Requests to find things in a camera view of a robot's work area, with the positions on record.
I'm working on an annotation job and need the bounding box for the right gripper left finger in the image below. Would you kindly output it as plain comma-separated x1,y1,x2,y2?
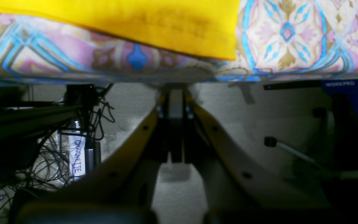
15,94,167,224

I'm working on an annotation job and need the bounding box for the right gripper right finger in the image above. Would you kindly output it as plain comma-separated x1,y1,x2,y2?
184,92,344,224

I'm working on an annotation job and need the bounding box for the yellow T-shirt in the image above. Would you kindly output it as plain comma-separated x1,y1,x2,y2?
0,0,240,60

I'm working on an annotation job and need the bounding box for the white labelled box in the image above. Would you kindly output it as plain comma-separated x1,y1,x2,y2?
59,131,87,181

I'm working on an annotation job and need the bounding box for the blue Workpro clamp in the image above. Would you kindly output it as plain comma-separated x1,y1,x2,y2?
263,79,358,115

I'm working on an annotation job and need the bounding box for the patterned tile tablecloth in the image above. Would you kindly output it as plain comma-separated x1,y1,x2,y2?
0,0,358,86

